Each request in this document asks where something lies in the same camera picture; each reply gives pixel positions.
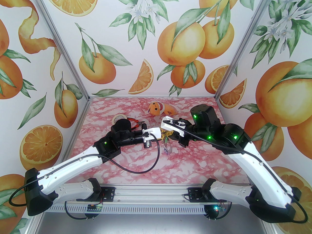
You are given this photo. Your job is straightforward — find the orange plush toy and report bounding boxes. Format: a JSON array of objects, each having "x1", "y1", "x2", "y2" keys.
[{"x1": 147, "y1": 101, "x2": 178, "y2": 116}]

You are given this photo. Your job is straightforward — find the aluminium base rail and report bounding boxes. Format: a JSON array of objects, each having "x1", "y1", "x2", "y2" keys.
[{"x1": 100, "y1": 186, "x2": 205, "y2": 203}]

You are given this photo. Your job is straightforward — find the beige masking tape roll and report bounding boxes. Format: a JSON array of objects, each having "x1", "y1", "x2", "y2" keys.
[{"x1": 112, "y1": 115, "x2": 127, "y2": 126}]

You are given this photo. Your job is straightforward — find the red handled pliers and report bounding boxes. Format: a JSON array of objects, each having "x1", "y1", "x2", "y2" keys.
[{"x1": 127, "y1": 118, "x2": 147, "y2": 129}]

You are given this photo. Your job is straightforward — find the aluminium frame post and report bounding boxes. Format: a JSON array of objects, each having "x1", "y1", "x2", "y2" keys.
[
  {"x1": 213, "y1": 0, "x2": 278, "y2": 100},
  {"x1": 31, "y1": 0, "x2": 91, "y2": 102},
  {"x1": 29, "y1": 214, "x2": 45, "y2": 234}
]

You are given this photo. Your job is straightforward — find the thin black base cable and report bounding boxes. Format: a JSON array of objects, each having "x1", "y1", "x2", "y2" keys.
[{"x1": 64, "y1": 202, "x2": 97, "y2": 221}]

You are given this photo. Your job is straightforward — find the white slotted cable duct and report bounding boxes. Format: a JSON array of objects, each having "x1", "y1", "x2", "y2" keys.
[{"x1": 49, "y1": 205, "x2": 207, "y2": 214}]

